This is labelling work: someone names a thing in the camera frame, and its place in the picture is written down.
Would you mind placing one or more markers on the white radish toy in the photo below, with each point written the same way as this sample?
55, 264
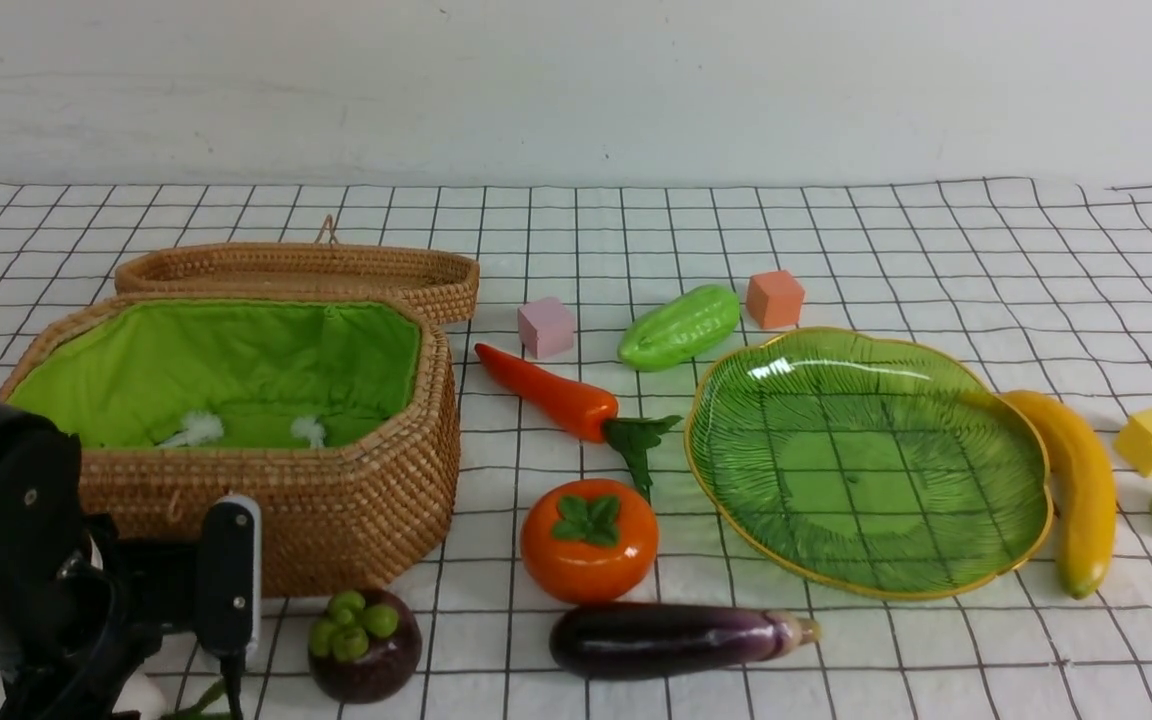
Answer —
142, 699

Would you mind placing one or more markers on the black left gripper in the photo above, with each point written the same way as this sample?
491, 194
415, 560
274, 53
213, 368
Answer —
95, 622

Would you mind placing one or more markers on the pink foam cube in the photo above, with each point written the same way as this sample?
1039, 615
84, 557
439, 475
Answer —
547, 328

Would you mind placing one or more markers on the green bitter gourd toy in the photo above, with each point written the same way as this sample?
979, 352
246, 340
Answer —
674, 333

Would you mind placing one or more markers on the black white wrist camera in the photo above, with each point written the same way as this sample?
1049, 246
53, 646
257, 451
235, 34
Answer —
228, 583

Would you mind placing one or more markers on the yellow banana toy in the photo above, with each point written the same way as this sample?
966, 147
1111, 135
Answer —
1084, 473

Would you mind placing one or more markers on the purple eggplant toy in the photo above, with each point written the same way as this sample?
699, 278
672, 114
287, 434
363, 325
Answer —
628, 641

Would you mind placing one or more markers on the woven rattan basket lid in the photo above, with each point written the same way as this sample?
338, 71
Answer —
441, 285

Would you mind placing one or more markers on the green leaf glass plate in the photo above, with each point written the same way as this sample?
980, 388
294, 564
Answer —
878, 467

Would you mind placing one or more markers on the orange carrot toy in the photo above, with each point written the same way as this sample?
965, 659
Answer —
586, 412

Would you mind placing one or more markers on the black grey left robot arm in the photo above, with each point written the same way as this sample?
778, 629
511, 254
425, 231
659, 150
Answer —
41, 514

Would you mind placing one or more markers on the woven rattan basket green lining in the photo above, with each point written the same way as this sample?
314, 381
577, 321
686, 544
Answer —
338, 418

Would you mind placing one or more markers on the dark purple mangosteen toy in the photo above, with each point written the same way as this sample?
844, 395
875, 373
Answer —
364, 647

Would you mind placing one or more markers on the orange foam cube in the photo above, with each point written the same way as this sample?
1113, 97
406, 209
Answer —
775, 300

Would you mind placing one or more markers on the orange persimmon toy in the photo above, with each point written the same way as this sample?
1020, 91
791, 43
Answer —
591, 540

